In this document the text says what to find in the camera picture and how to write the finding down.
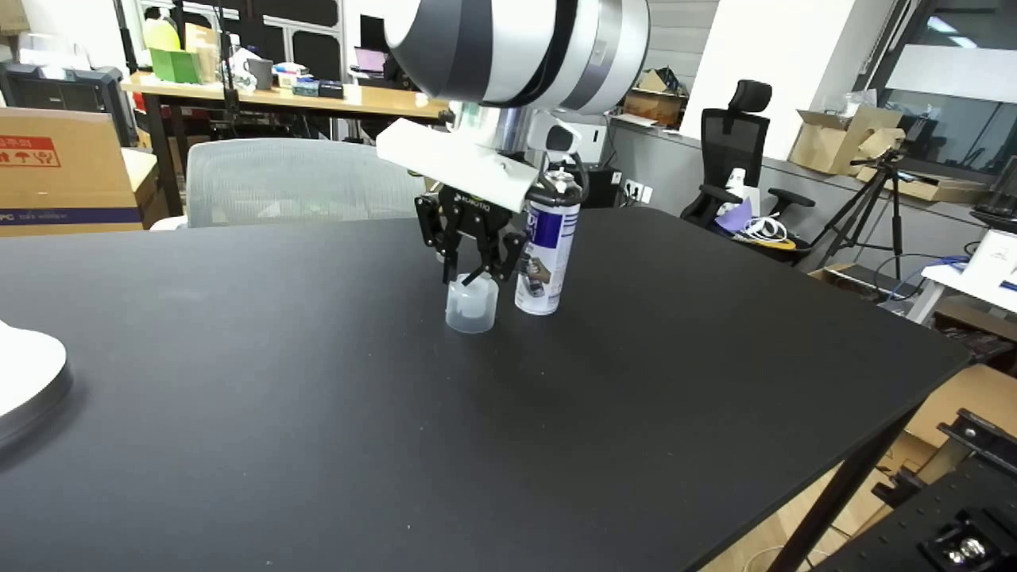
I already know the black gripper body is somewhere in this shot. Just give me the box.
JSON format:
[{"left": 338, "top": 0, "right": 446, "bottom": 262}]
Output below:
[{"left": 411, "top": 185, "right": 529, "bottom": 245}]

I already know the translucent plastic spray cap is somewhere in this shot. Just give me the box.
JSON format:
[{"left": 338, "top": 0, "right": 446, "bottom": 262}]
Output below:
[{"left": 442, "top": 270, "right": 502, "bottom": 338}]

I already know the white spray can blue label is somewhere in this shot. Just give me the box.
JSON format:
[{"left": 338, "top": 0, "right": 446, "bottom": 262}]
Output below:
[{"left": 513, "top": 156, "right": 588, "bottom": 321}]

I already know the small white bottle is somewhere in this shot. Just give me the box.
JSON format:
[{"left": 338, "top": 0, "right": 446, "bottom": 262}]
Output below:
[{"left": 724, "top": 164, "right": 764, "bottom": 218}]

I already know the white drawer cabinet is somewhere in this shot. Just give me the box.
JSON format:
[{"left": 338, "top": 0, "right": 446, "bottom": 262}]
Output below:
[{"left": 533, "top": 108, "right": 614, "bottom": 170}]

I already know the long wooden desk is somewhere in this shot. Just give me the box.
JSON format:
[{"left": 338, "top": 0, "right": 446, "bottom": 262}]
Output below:
[{"left": 125, "top": 73, "right": 458, "bottom": 218}]

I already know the small cardboard box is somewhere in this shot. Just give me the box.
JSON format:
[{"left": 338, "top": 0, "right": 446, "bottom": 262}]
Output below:
[{"left": 623, "top": 67, "right": 691, "bottom": 132}]

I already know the black office chair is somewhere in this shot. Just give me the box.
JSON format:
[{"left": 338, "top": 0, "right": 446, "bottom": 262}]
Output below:
[{"left": 678, "top": 76, "right": 820, "bottom": 240}]

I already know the green box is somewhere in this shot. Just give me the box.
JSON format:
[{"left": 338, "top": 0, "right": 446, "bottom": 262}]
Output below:
[{"left": 147, "top": 45, "right": 208, "bottom": 88}]

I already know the open cardboard box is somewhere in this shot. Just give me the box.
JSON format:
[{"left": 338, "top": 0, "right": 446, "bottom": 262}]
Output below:
[{"left": 787, "top": 104, "right": 909, "bottom": 177}]

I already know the large brown cardboard box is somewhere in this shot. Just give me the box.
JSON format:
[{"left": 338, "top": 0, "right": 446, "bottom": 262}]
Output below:
[{"left": 0, "top": 104, "right": 163, "bottom": 238}]

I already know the black table leg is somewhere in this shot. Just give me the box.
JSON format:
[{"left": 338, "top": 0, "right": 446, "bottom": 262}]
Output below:
[{"left": 765, "top": 424, "right": 914, "bottom": 572}]

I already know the flat brown cardboard box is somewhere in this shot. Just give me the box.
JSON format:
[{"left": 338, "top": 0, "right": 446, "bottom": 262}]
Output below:
[{"left": 851, "top": 161, "right": 989, "bottom": 205}]

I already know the black equipment case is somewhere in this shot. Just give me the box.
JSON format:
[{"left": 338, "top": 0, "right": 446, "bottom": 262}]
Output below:
[{"left": 0, "top": 60, "right": 130, "bottom": 115}]

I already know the white side desk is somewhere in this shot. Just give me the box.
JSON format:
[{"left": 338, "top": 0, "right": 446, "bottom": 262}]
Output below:
[{"left": 902, "top": 224, "right": 1017, "bottom": 328}]

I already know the cardboard sheet on floor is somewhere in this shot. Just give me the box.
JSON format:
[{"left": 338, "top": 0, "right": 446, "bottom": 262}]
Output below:
[{"left": 702, "top": 361, "right": 1017, "bottom": 572}]

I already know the black camera tripod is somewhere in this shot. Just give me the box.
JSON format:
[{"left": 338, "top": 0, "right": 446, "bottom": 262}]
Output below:
[{"left": 806, "top": 145, "right": 914, "bottom": 283}]

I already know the black metal rail equipment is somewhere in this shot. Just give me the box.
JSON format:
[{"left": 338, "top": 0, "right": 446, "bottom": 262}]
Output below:
[{"left": 814, "top": 406, "right": 1017, "bottom": 572}]

